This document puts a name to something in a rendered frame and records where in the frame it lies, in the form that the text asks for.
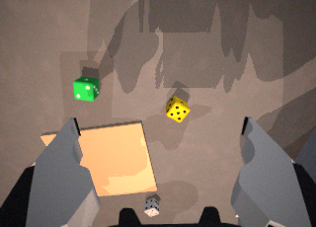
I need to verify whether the green die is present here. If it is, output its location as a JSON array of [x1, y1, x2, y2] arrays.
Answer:
[[73, 77, 99, 101]]

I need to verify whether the white die with black pips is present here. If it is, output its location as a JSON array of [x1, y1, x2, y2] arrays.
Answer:
[[144, 198, 159, 216]]

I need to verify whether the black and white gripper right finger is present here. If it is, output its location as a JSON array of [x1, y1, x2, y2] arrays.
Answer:
[[230, 116, 316, 227]]

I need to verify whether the yellow die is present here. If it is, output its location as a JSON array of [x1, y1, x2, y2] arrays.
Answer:
[[166, 96, 190, 122]]

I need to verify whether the orange flat mat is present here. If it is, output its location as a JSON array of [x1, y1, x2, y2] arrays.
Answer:
[[78, 122, 157, 196]]

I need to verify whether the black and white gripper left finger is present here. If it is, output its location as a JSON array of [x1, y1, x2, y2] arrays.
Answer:
[[0, 117, 101, 227]]

